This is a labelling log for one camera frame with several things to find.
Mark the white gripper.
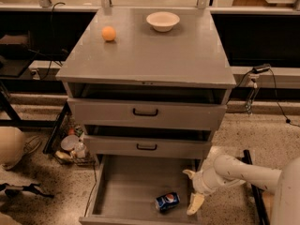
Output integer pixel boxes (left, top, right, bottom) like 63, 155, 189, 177
183, 168, 245, 216

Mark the blue pepsi can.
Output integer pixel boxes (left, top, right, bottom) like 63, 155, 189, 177
155, 192, 180, 213

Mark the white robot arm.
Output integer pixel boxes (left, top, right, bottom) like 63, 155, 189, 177
183, 155, 300, 225

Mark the bottom grey drawer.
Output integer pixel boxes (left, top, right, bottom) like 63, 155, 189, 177
79, 155, 201, 225

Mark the grey drawer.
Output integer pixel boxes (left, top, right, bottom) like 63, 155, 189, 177
79, 155, 201, 225
67, 98, 227, 130
83, 135, 212, 159

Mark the middle grey drawer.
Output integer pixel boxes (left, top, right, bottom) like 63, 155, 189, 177
83, 135, 212, 159

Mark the grey drawer cabinet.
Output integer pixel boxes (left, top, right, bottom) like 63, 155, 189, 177
55, 7, 237, 161

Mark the top grey drawer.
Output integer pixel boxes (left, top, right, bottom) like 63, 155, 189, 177
67, 98, 227, 130

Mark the black metal stand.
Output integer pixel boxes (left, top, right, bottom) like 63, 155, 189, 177
242, 150, 270, 225

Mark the white bowl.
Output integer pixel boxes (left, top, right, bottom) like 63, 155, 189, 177
146, 11, 180, 32

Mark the orange fruit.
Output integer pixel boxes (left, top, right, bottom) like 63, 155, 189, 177
101, 26, 116, 41

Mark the beige rounded object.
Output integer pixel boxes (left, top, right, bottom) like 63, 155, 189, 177
0, 127, 25, 170

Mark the wire basket with items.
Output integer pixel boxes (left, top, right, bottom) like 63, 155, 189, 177
53, 115, 95, 167

